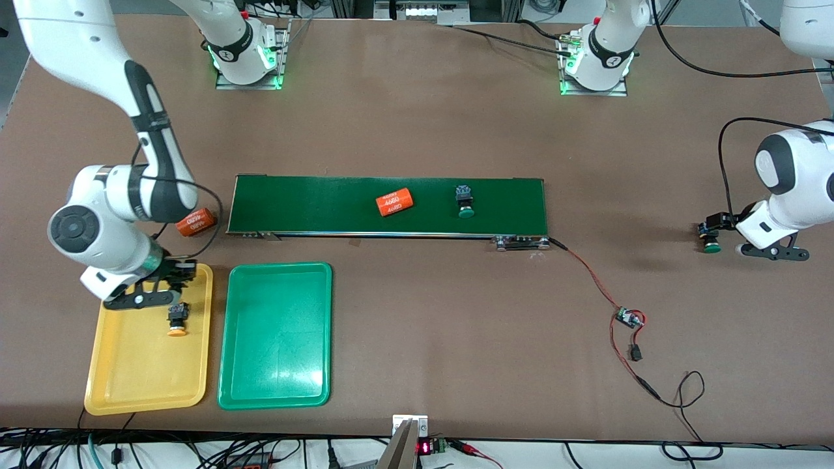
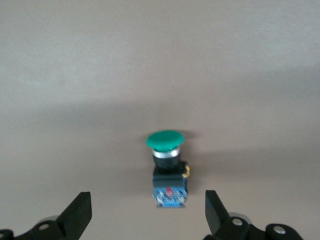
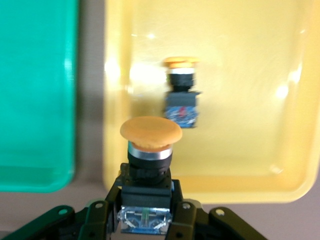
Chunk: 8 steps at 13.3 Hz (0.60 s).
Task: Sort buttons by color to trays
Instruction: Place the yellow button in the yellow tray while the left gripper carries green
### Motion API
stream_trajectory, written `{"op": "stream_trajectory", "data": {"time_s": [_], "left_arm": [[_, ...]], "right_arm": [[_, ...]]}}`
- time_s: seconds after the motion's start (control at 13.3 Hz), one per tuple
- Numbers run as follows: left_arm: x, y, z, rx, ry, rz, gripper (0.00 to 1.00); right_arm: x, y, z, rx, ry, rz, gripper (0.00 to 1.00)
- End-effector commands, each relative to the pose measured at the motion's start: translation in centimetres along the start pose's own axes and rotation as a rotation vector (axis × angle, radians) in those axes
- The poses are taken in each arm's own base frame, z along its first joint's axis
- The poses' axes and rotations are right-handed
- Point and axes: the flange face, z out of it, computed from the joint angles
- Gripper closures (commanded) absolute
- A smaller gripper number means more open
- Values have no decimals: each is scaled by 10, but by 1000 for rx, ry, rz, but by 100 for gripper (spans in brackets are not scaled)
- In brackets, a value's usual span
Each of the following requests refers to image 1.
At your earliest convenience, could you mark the green mushroom push button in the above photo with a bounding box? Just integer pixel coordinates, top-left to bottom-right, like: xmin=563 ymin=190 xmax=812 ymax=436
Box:
xmin=697 ymin=221 xmax=723 ymax=254
xmin=454 ymin=184 xmax=477 ymax=220

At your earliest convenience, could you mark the yellow mushroom push button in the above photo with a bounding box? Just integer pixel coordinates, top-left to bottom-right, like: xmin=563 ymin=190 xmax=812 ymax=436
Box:
xmin=167 ymin=302 xmax=190 ymax=338

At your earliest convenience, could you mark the orange cylindrical battery cell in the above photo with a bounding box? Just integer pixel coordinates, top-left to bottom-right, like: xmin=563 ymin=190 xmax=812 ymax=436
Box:
xmin=376 ymin=188 xmax=416 ymax=218
xmin=175 ymin=207 xmax=217 ymax=238

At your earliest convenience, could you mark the yellow plastic tray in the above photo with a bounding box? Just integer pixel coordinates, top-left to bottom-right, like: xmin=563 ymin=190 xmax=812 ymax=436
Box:
xmin=83 ymin=263 xmax=214 ymax=416

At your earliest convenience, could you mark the green plastic tray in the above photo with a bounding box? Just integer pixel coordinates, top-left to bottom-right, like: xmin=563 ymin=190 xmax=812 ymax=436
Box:
xmin=216 ymin=261 xmax=334 ymax=411

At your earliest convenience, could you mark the green conveyor belt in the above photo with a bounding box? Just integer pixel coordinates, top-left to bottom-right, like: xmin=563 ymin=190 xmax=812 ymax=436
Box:
xmin=226 ymin=174 xmax=553 ymax=252

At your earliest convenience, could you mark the red alligator clip lead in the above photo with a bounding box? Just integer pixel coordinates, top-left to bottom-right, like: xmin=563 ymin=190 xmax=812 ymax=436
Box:
xmin=450 ymin=440 xmax=506 ymax=469

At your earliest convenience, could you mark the white box with lights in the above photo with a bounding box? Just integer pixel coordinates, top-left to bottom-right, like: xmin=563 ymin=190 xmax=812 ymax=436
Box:
xmin=373 ymin=0 xmax=471 ymax=27

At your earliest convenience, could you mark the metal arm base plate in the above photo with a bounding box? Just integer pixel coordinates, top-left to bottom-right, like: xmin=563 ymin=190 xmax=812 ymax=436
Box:
xmin=215 ymin=18 xmax=291 ymax=91
xmin=559 ymin=31 xmax=629 ymax=97

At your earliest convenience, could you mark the thin black looped cable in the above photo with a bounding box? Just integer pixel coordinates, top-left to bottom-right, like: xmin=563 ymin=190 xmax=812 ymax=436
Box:
xmin=658 ymin=370 xmax=724 ymax=462

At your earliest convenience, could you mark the red and black wire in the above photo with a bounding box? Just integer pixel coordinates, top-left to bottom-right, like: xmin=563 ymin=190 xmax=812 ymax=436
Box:
xmin=549 ymin=238 xmax=664 ymax=401

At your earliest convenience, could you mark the thick braided black cable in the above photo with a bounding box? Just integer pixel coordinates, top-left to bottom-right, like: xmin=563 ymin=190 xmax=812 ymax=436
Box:
xmin=518 ymin=18 xmax=575 ymax=44

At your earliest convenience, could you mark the silver metal bracket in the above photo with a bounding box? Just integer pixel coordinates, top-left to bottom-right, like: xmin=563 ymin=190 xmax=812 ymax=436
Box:
xmin=392 ymin=414 xmax=429 ymax=437

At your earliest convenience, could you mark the thin black table cable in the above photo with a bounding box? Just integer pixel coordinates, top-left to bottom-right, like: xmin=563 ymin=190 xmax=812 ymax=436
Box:
xmin=450 ymin=25 xmax=569 ymax=55

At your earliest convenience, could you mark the grey camera support bar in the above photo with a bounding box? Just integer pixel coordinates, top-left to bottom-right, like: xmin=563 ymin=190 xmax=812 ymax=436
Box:
xmin=377 ymin=420 xmax=421 ymax=469

